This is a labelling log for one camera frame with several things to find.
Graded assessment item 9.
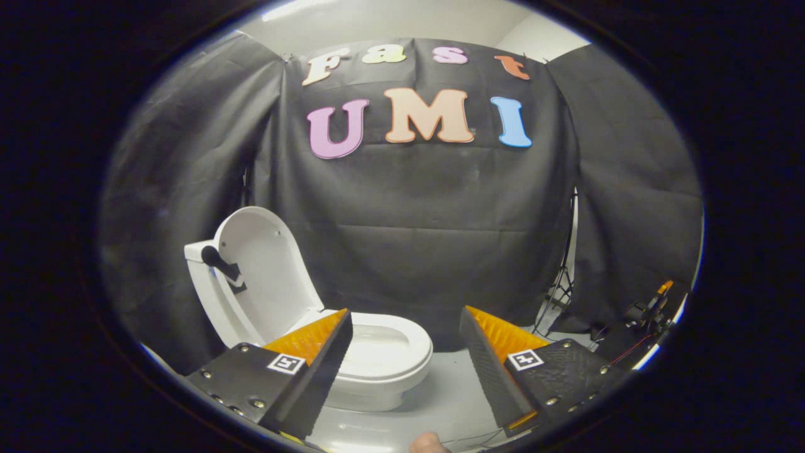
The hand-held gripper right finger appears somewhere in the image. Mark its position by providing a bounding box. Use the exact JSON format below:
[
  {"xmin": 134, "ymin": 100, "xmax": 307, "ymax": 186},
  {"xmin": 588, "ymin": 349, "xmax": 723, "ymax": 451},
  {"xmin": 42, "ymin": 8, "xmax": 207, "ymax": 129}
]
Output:
[{"xmin": 459, "ymin": 306, "xmax": 623, "ymax": 438}]

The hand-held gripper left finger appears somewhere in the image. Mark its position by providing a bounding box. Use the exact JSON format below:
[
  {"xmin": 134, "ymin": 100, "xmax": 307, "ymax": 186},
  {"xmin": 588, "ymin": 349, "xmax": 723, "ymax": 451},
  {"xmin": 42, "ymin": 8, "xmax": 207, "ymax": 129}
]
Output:
[{"xmin": 187, "ymin": 308, "xmax": 354, "ymax": 441}]

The white toilet lid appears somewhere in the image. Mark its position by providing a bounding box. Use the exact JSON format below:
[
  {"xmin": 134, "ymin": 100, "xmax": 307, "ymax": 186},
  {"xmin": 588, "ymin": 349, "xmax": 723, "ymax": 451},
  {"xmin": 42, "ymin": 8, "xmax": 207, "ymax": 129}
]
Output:
[{"xmin": 214, "ymin": 206, "xmax": 325, "ymax": 345}]

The black lid grip handle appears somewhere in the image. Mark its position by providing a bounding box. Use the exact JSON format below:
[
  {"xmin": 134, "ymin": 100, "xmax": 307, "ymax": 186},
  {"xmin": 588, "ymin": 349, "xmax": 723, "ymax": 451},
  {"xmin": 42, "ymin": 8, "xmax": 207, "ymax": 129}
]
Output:
[{"xmin": 201, "ymin": 245, "xmax": 247, "ymax": 294}]

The white toilet seat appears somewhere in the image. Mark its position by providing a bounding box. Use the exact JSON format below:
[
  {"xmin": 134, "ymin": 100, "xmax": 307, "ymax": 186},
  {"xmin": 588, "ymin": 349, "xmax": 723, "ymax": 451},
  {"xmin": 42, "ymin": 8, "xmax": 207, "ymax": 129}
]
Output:
[{"xmin": 296, "ymin": 311, "xmax": 435, "ymax": 391}]

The white toilet tank and bowl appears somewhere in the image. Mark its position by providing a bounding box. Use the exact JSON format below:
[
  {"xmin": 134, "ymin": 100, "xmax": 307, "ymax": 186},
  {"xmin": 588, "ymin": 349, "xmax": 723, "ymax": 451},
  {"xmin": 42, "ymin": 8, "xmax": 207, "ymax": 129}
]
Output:
[{"xmin": 184, "ymin": 239, "xmax": 435, "ymax": 413}]

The black tripod stand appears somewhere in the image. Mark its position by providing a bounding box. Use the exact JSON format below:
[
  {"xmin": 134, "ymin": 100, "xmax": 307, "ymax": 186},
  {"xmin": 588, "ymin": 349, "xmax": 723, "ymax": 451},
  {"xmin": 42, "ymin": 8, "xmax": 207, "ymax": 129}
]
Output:
[{"xmin": 535, "ymin": 189, "xmax": 579, "ymax": 334}]

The black and orange device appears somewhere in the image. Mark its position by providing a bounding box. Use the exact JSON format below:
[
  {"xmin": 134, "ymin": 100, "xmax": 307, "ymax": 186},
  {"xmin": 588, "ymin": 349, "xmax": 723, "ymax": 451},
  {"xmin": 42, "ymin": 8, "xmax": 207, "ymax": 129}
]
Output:
[{"xmin": 626, "ymin": 280, "xmax": 675, "ymax": 331}]

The black backdrop cloth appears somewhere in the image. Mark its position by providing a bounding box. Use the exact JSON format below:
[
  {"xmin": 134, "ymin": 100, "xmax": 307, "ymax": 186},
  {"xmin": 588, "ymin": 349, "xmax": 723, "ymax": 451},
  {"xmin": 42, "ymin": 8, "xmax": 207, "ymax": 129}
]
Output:
[{"xmin": 97, "ymin": 31, "xmax": 704, "ymax": 378}]

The red cable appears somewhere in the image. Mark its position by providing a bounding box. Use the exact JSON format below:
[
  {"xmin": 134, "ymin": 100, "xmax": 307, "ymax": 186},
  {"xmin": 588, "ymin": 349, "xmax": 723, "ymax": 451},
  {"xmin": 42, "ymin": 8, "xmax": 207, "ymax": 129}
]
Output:
[{"xmin": 610, "ymin": 332, "xmax": 655, "ymax": 366}]

